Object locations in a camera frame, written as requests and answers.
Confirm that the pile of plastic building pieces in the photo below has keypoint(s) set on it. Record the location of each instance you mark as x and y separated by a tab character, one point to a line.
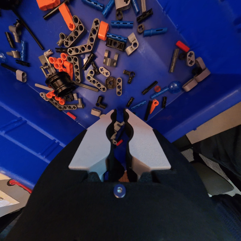
83	45

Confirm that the black pulley wheel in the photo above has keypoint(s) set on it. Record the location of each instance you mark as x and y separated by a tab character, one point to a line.
60	83

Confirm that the blue plastic bin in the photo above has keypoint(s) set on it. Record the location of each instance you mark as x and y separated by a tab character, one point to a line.
211	45

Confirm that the white paper sheet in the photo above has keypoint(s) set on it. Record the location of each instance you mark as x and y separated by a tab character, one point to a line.
7	196

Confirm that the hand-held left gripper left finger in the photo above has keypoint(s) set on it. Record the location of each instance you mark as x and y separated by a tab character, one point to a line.
90	150

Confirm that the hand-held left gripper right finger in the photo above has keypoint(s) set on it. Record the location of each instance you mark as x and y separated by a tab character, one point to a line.
148	150

